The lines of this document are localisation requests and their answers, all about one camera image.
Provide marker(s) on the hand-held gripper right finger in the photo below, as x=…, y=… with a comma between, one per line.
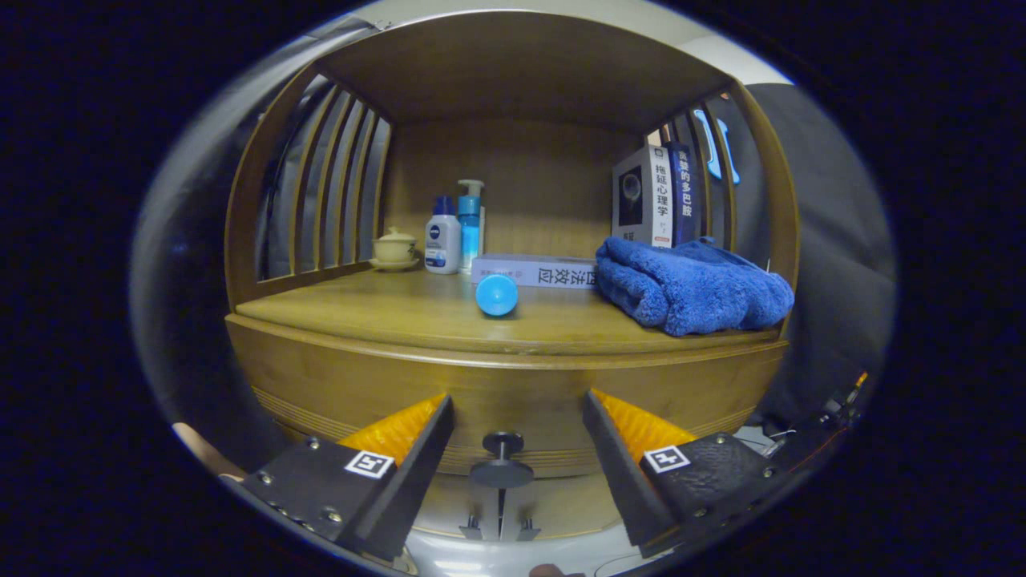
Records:
x=629, y=485

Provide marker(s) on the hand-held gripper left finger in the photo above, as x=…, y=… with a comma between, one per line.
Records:
x=413, y=489

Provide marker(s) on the black drawer knob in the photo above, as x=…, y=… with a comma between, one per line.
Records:
x=502, y=473

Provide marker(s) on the wooden drawer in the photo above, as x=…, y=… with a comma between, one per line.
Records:
x=513, y=385

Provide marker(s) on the blue white tube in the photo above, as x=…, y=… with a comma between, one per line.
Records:
x=497, y=295

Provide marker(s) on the wooden cabinet door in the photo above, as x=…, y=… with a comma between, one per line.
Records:
x=569, y=505
x=457, y=505

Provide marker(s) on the wooden countertop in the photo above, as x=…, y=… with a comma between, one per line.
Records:
x=377, y=308

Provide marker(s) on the wooden cabinet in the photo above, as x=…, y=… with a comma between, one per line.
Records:
x=521, y=64

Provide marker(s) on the blue folded towel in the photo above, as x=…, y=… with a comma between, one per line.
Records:
x=689, y=288

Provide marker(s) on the person's left leg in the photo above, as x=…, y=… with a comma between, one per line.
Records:
x=204, y=449

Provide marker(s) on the black orange device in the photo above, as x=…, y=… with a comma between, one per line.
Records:
x=838, y=413

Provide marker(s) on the pale grey lying book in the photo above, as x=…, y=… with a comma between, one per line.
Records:
x=529, y=272

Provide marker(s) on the beige lidded teacup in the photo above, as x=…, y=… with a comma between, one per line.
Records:
x=395, y=250

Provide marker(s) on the white bottle blue cap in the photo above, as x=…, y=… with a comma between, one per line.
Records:
x=442, y=244

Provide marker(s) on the blue pump bottle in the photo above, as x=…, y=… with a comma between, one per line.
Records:
x=470, y=228

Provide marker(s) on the white grey standing book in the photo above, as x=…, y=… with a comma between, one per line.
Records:
x=637, y=200

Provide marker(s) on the dark blue standing book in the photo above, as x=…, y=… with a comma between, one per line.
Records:
x=685, y=192

